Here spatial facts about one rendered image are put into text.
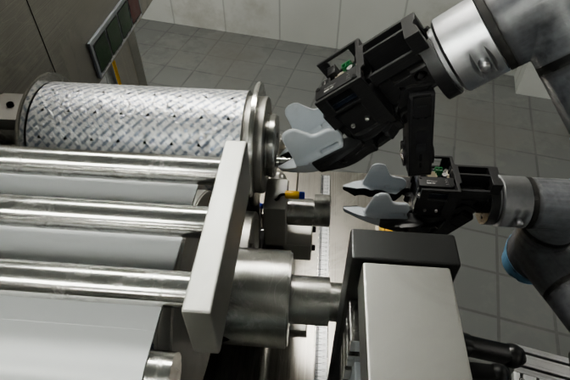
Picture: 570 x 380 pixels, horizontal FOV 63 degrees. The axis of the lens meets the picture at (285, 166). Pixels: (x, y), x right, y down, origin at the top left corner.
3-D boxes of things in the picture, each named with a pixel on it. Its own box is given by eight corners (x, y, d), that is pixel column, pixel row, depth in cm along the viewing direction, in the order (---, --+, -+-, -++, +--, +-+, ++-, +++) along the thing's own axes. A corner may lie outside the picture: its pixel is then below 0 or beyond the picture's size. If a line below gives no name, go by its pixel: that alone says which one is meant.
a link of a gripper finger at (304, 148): (253, 142, 52) (320, 99, 48) (287, 172, 55) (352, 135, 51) (250, 160, 50) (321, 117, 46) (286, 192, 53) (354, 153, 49)
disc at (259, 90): (253, 232, 54) (249, 119, 46) (248, 232, 54) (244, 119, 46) (267, 162, 66) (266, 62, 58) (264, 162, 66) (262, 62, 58)
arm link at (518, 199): (506, 199, 73) (521, 242, 67) (476, 198, 73) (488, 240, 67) (523, 165, 68) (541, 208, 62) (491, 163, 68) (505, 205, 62)
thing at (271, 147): (280, 131, 61) (276, 186, 58) (265, 131, 61) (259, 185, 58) (277, 102, 54) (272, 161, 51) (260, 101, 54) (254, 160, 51)
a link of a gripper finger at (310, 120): (259, 115, 55) (321, 79, 50) (290, 146, 58) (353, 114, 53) (254, 133, 53) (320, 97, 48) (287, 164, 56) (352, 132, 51)
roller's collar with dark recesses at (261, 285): (286, 366, 32) (287, 319, 27) (198, 359, 32) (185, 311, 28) (293, 282, 36) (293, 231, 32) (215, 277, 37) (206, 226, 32)
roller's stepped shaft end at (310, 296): (377, 338, 31) (385, 315, 29) (288, 332, 32) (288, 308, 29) (375, 296, 34) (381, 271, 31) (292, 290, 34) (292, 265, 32)
